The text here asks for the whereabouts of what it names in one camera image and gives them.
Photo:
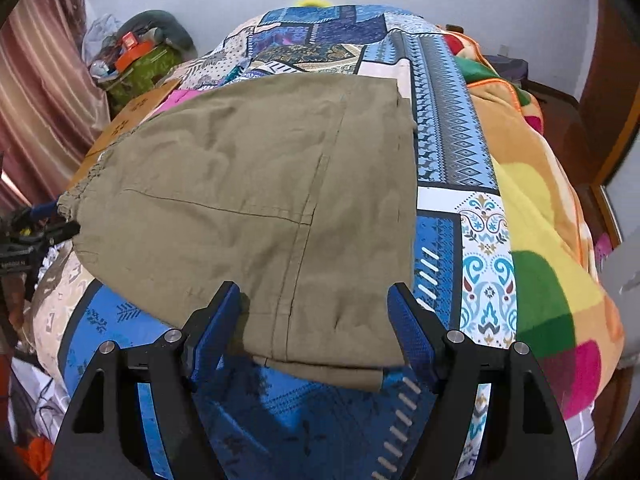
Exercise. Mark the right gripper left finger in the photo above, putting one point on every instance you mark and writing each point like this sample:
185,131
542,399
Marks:
102,436

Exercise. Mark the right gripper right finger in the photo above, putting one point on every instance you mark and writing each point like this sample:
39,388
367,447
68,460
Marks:
525,435

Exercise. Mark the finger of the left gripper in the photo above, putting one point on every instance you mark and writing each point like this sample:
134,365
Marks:
25,253
32,214

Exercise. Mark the olive khaki shorts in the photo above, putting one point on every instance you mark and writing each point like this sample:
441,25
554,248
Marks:
300,188

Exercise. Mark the striped red gold curtain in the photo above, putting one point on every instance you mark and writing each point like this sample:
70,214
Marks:
51,109

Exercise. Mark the colourful fleece blanket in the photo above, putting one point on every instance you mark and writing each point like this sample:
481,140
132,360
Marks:
564,314

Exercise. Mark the wooden lap table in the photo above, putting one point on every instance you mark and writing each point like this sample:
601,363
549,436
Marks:
133,114

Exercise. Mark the green patterned storage box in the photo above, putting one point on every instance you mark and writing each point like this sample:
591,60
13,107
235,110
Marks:
141,76

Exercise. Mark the blue patchwork quilt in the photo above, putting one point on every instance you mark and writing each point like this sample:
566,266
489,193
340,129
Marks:
265,424

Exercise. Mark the pink cloth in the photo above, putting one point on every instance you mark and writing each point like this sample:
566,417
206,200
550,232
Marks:
175,98

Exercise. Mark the orange box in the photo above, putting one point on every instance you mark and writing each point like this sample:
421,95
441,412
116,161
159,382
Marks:
132,49

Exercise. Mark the grey cloth pile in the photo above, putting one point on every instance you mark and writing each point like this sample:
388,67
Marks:
100,32

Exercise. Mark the white appliance with stickers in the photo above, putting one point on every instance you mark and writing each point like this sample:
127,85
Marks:
619,276

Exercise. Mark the grey neck pillow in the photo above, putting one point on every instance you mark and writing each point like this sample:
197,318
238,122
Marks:
163,26

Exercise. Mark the wooden door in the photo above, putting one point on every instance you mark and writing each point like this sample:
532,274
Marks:
609,106

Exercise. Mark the grey backpack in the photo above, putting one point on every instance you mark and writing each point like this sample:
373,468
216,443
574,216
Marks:
514,70

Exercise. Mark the yellow bed rail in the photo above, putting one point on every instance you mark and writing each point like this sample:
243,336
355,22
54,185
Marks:
313,3

